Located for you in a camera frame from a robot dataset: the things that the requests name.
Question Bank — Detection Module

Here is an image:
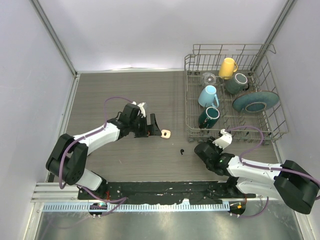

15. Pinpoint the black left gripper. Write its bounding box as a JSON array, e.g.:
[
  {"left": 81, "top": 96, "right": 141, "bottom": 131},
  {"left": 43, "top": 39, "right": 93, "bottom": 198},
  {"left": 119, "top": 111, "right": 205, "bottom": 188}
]
[{"left": 129, "top": 113, "right": 161, "bottom": 138}]

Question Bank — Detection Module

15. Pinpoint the cream earbud charging case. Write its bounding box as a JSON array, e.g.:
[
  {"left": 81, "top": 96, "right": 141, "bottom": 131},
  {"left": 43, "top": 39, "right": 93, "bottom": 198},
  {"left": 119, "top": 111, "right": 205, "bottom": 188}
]
[{"left": 161, "top": 129, "right": 171, "bottom": 139}]

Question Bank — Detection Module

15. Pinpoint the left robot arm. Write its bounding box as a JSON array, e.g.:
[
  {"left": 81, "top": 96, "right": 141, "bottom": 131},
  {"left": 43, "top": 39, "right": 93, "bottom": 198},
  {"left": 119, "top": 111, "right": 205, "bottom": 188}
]
[{"left": 45, "top": 102, "right": 162, "bottom": 200}]

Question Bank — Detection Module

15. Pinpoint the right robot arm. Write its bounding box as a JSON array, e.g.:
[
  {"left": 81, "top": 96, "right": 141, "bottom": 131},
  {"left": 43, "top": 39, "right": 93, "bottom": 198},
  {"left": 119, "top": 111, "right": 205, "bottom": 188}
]
[{"left": 194, "top": 134, "right": 320, "bottom": 215}]

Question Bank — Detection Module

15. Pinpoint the dark teal mug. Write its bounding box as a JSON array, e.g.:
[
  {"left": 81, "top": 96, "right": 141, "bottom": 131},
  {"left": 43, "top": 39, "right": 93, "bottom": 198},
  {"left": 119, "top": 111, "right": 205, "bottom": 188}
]
[{"left": 198, "top": 106, "right": 220, "bottom": 129}]

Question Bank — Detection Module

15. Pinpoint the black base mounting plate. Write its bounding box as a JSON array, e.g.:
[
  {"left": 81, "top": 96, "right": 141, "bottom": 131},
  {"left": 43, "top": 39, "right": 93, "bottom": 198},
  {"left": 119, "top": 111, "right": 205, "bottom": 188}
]
[{"left": 93, "top": 180, "right": 256, "bottom": 205}]

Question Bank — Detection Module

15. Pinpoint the light blue mug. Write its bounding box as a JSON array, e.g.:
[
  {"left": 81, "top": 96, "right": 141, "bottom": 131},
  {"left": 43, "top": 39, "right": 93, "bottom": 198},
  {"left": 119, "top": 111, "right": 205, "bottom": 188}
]
[{"left": 198, "top": 85, "right": 220, "bottom": 108}]

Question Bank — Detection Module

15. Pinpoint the blue ceramic plate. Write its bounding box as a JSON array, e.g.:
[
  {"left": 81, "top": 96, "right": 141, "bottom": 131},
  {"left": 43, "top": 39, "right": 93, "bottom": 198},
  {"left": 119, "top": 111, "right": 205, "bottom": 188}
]
[{"left": 232, "top": 91, "right": 280, "bottom": 114}]

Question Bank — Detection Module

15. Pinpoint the dark grey-green mug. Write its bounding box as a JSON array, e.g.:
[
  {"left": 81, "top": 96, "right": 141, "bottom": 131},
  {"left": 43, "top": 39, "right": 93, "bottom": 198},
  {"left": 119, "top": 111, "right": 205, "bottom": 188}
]
[{"left": 225, "top": 73, "right": 250, "bottom": 95}]

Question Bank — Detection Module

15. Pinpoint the clear glass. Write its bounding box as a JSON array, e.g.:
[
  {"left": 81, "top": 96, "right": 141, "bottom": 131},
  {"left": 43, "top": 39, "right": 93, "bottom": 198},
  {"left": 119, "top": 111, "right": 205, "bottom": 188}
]
[{"left": 200, "top": 72, "right": 217, "bottom": 87}]

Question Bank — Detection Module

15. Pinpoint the yellow mug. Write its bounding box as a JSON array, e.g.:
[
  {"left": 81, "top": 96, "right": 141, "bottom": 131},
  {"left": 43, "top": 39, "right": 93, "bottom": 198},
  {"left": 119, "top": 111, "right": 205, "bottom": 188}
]
[{"left": 218, "top": 57, "right": 239, "bottom": 80}]

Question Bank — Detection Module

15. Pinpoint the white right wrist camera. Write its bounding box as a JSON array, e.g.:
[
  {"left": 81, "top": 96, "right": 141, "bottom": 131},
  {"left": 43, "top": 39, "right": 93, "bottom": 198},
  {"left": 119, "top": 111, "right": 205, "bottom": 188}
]
[{"left": 212, "top": 129, "right": 233, "bottom": 150}]

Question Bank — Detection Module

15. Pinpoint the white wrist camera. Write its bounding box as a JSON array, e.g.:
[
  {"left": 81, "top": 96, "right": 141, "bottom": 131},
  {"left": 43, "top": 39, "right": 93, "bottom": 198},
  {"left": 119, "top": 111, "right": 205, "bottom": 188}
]
[
  {"left": 212, "top": 129, "right": 233, "bottom": 150},
  {"left": 131, "top": 101, "right": 147, "bottom": 118}
]

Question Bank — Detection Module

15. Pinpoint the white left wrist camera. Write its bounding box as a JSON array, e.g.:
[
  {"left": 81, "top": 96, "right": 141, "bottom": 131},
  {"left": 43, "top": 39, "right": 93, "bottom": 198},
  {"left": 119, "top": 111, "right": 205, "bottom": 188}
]
[{"left": 131, "top": 101, "right": 147, "bottom": 118}]

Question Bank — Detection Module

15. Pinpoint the white slotted cable duct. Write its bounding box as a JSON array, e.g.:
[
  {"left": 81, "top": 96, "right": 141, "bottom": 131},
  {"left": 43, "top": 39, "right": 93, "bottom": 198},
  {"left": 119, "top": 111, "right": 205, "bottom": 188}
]
[{"left": 42, "top": 201, "right": 230, "bottom": 214}]

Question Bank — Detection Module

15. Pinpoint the metal wire dish rack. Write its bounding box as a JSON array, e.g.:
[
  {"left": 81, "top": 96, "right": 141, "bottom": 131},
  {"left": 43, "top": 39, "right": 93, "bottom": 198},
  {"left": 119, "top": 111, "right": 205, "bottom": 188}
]
[{"left": 184, "top": 43, "right": 289, "bottom": 145}]

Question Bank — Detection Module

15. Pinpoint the aluminium frame rail left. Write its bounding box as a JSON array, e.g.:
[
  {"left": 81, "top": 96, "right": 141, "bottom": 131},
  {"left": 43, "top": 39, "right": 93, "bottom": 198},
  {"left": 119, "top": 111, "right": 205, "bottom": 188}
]
[{"left": 44, "top": 72, "right": 81, "bottom": 183}]

